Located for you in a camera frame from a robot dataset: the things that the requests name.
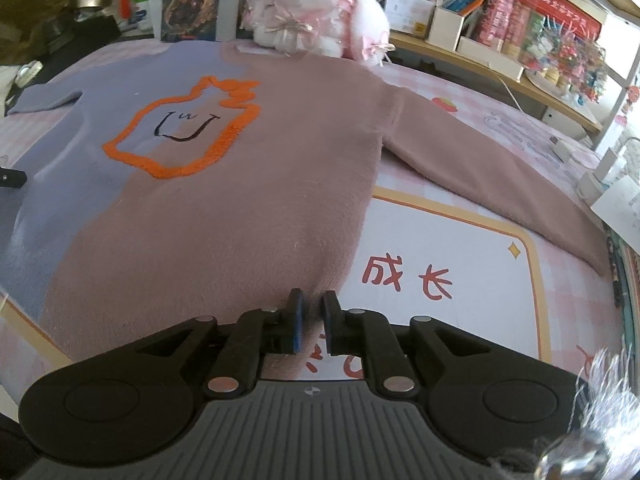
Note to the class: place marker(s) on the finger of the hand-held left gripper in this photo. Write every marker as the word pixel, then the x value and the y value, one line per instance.
pixel 12 178

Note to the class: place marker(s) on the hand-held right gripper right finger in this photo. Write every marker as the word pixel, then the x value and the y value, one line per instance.
pixel 332 330

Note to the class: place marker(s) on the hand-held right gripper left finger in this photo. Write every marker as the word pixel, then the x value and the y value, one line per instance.
pixel 296 320

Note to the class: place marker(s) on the pink and purple sweater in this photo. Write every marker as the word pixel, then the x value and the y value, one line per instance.
pixel 275 185

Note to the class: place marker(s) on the pink checked cartoon desk mat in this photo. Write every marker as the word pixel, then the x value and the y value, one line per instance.
pixel 450 240

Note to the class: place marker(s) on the black case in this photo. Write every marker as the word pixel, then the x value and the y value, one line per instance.
pixel 85 35

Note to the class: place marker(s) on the metal bowl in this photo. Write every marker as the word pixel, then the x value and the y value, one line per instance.
pixel 92 0

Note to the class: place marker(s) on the white tub with blue label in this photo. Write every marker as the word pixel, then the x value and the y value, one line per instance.
pixel 142 15

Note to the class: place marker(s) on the dark fantasy book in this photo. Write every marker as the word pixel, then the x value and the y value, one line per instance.
pixel 192 5

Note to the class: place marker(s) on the grey fringed sleeve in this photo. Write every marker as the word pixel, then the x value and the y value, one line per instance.
pixel 595 440

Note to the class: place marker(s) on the white charger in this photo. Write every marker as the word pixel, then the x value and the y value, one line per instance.
pixel 565 149

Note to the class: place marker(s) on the wooden lower shelf board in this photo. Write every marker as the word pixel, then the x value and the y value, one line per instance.
pixel 425 47

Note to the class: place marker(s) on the white device stand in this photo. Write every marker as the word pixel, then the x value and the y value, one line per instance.
pixel 600 175

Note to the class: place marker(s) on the white paper card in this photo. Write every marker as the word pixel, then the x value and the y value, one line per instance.
pixel 617 210

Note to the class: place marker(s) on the white cardboard box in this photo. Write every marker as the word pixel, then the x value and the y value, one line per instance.
pixel 487 60
pixel 447 27

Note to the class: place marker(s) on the white and pink plush toy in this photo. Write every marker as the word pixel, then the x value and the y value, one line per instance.
pixel 310 5

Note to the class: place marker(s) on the white labelled box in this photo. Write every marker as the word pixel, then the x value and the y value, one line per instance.
pixel 407 10

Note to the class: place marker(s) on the row of books on shelf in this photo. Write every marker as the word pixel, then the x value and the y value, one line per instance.
pixel 565 55

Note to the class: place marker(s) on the red box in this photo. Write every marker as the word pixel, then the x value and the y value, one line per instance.
pixel 555 7

